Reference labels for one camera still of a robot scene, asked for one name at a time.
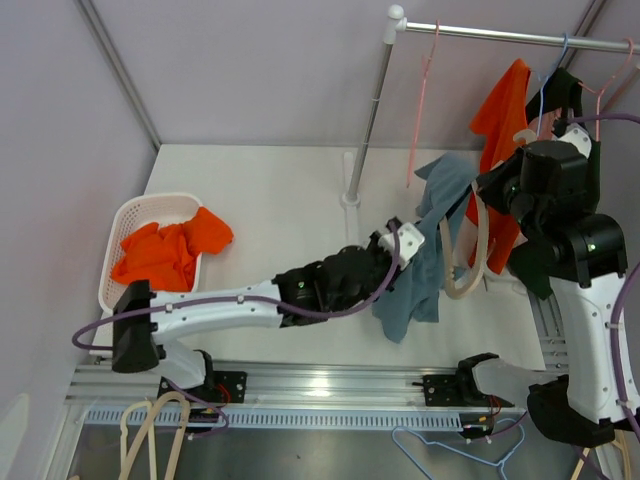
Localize pink wire hanger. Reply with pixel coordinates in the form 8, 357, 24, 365
405, 21, 440, 188

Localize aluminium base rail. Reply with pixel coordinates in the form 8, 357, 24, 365
72, 356, 525, 437

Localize white plastic laundry basket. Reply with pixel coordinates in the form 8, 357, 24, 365
97, 192, 206, 317

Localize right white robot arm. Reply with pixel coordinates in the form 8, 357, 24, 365
455, 140, 639, 448

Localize metal clothes rack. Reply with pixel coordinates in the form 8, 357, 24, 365
341, 4, 640, 257

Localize wooden hanger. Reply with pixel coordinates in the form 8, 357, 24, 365
438, 127, 539, 301
570, 432, 633, 480

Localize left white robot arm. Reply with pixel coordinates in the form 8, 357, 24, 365
112, 218, 404, 401

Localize wooden hangers bottom left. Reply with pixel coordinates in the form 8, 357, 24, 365
118, 391, 191, 480

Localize blue wire hanger on floor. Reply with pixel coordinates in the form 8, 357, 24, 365
390, 414, 526, 480

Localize orange t shirt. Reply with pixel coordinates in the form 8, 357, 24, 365
470, 59, 531, 275
110, 207, 234, 292

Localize blue wire hanger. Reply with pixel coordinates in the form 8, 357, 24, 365
535, 32, 569, 139
390, 414, 526, 480

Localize blue grey t shirt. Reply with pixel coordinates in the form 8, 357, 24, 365
372, 152, 477, 344

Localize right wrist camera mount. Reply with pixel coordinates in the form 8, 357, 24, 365
552, 118, 592, 158

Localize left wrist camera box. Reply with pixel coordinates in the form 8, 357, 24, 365
378, 222, 425, 270

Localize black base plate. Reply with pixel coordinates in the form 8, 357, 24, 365
421, 373, 490, 407
186, 370, 247, 405

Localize green and pink shirt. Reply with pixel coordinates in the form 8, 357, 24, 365
507, 67, 604, 301

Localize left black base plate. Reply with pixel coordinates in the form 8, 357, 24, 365
186, 370, 247, 405

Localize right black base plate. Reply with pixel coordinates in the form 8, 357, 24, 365
421, 373, 490, 407

